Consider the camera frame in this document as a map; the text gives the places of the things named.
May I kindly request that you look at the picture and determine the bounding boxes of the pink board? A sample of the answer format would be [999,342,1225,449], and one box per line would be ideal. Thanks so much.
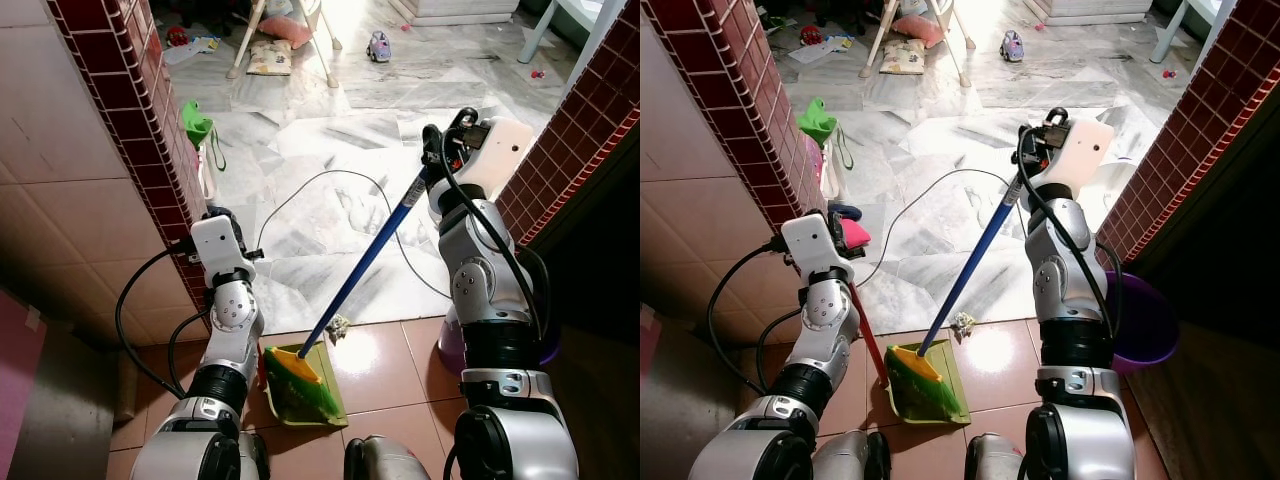
[0,288,48,480]
[640,308,668,406]

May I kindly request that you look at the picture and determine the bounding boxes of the scattered paper sheets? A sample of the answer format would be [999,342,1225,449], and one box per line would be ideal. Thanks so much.
[162,36,221,67]
[795,36,857,67]

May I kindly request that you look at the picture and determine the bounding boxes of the patterned cream cushion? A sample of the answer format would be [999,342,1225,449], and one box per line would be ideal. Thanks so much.
[245,40,293,77]
[879,40,927,77]

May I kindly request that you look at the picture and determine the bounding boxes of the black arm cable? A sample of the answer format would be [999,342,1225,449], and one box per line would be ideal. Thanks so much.
[114,240,213,401]
[438,145,553,343]
[706,238,801,399]
[1022,150,1123,341]

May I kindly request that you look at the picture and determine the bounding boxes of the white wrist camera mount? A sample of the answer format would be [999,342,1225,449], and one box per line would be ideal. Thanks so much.
[190,214,253,291]
[464,117,537,197]
[780,212,853,291]
[1040,117,1117,193]

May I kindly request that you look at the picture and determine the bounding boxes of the white hanging bag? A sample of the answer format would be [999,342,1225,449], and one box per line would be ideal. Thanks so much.
[197,148,223,203]
[813,140,847,203]

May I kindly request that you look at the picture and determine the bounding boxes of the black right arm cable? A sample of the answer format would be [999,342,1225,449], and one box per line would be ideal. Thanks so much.
[1022,150,1123,341]
[438,145,553,343]

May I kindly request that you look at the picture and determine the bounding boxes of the grey robot left leg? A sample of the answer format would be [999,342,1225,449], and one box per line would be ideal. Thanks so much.
[812,430,893,480]

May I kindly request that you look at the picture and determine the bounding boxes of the light blue plastic chair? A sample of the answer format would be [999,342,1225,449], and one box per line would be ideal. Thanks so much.
[1150,0,1229,64]
[517,0,604,64]

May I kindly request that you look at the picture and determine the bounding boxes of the green hanging cloth bag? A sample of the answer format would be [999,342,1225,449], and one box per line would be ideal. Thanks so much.
[179,98,217,151]
[796,96,840,150]

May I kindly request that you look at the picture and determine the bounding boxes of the thin black floor cable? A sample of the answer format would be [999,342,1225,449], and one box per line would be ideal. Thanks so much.
[862,166,1041,293]
[255,168,453,301]

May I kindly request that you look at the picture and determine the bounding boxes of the white furniture base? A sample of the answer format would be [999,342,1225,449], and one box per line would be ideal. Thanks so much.
[388,0,521,27]
[1024,0,1157,27]

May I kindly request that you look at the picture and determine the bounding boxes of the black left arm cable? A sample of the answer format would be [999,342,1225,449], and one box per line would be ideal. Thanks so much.
[706,238,801,399]
[114,240,213,401]

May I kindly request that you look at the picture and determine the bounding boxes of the green dustpan with red handle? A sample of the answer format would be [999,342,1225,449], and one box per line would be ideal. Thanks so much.
[848,218,971,426]
[258,340,349,429]

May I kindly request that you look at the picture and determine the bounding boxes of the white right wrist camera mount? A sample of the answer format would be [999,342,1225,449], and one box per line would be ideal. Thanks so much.
[464,117,537,197]
[1040,117,1117,193]

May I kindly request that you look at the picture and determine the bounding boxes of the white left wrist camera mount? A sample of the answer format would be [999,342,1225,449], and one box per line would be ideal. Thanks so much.
[190,214,253,291]
[780,212,853,291]

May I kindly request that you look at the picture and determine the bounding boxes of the blue-handled broom with yellow-green head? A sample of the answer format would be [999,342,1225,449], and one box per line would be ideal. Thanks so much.
[262,165,437,421]
[885,170,1029,421]

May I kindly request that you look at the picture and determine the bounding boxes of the grey robot right leg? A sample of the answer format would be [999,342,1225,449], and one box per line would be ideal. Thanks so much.
[964,432,1025,480]
[344,434,433,480]

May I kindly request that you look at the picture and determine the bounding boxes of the grey robot leg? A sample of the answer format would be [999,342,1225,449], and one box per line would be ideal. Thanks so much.
[812,430,893,480]
[964,432,1025,480]
[344,434,433,480]

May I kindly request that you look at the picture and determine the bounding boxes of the purple plastic basin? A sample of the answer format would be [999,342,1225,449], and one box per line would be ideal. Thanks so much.
[437,305,561,373]
[1104,270,1180,375]

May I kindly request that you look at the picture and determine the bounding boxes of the pink cushion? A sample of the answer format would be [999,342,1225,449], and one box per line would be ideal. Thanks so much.
[892,12,947,50]
[260,13,314,50]

